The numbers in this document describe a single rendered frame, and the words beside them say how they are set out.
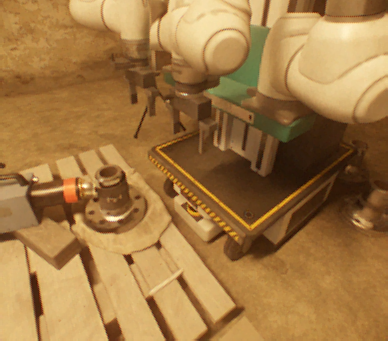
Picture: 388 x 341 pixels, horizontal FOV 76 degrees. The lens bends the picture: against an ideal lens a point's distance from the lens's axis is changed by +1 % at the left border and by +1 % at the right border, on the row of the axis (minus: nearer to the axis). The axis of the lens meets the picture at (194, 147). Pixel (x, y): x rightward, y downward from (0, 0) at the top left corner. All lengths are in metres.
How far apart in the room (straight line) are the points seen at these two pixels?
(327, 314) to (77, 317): 0.91
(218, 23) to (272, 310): 1.05
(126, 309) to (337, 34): 0.97
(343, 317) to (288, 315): 0.21
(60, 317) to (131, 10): 0.97
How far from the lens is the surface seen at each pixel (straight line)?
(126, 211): 1.18
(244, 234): 0.94
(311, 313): 1.24
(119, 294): 1.04
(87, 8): 0.93
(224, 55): 0.41
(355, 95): 0.56
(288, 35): 0.73
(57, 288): 1.12
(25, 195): 1.10
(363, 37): 0.57
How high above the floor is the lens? 1.06
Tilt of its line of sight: 34 degrees down
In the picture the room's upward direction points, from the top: 2 degrees clockwise
